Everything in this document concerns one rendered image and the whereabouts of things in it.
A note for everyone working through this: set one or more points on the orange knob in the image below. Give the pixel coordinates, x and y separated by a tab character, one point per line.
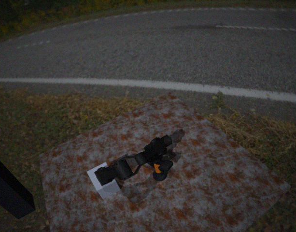
156	168

